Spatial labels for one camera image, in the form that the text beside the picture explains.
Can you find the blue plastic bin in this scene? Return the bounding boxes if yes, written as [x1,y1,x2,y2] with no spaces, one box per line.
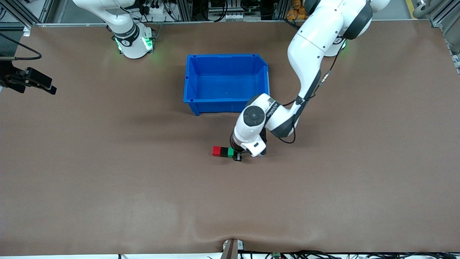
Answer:
[183,54,270,116]

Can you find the brown table mat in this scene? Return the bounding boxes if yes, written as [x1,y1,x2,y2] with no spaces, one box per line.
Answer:
[0,20,460,256]

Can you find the white power strip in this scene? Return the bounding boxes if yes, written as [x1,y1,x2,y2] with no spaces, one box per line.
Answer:
[142,0,174,15]

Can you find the orange packets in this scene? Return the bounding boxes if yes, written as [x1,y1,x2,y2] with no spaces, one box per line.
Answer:
[286,0,307,21]

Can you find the black looped cable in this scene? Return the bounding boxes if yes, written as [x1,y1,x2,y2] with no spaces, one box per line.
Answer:
[0,33,42,61]

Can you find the aluminium frame profile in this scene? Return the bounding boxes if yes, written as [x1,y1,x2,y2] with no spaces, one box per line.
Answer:
[0,0,54,28]
[429,0,460,76]

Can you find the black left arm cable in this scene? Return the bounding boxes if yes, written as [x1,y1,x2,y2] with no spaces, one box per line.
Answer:
[275,40,347,144]

